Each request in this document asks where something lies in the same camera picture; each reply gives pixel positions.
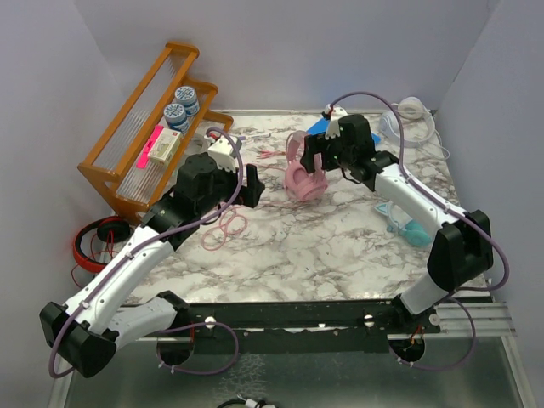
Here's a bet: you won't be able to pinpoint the small cardboard box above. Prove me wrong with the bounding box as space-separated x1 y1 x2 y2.
148 128 183 166

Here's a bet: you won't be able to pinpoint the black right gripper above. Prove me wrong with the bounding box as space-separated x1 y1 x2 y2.
300 131 354 174

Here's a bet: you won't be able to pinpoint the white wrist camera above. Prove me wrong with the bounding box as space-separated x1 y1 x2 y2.
321 104 348 121
206 127 242 173

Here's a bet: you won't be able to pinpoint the teal cat-ear headphones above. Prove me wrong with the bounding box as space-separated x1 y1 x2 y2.
374 201 432 248

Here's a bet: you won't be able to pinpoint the clear tape roll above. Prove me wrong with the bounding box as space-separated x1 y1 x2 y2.
184 133 213 157

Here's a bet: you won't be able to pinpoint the blue-lidded jar front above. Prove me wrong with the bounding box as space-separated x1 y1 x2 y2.
163 103 189 133

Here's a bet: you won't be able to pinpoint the black front mounting rail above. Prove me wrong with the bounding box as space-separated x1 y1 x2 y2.
156 299 440 354

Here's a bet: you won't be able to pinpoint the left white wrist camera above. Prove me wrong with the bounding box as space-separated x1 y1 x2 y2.
206 127 242 173

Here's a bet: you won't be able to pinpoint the blue-lidded jar rear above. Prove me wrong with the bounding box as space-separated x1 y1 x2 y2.
174 85 200 116

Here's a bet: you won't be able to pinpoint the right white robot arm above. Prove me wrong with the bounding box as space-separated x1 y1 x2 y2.
301 114 493 332

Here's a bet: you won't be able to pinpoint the blue-lidded jar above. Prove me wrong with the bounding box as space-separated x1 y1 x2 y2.
174 85 200 116
163 103 189 133

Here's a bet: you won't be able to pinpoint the wooden tiered shelf rack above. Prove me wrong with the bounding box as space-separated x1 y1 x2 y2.
77 42 233 225

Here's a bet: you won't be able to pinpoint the white headphones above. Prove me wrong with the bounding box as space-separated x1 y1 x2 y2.
378 96 450 161

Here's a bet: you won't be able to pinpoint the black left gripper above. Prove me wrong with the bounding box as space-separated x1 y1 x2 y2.
197 158 264 216

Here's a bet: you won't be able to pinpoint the red black headphones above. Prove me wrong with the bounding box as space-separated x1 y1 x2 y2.
71 216 132 289

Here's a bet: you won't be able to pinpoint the pink cat-ear headphones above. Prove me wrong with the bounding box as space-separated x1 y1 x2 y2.
200 129 329 252

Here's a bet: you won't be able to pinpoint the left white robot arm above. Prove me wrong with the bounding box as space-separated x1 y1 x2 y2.
39 153 265 378

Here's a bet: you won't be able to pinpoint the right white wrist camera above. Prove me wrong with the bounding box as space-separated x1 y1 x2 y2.
321 104 348 121

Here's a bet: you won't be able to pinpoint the blue notebook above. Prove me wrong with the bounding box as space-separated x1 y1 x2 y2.
306 118 382 145

